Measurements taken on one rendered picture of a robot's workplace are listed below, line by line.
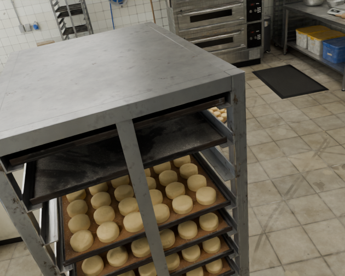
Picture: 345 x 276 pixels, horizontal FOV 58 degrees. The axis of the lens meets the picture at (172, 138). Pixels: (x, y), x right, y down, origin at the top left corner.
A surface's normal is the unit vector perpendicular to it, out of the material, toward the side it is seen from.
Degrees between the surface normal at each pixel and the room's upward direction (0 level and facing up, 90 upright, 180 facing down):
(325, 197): 0
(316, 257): 0
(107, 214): 0
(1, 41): 90
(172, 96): 90
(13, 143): 90
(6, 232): 90
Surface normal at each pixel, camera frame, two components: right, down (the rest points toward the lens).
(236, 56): 0.15, 0.51
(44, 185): -0.14, -0.84
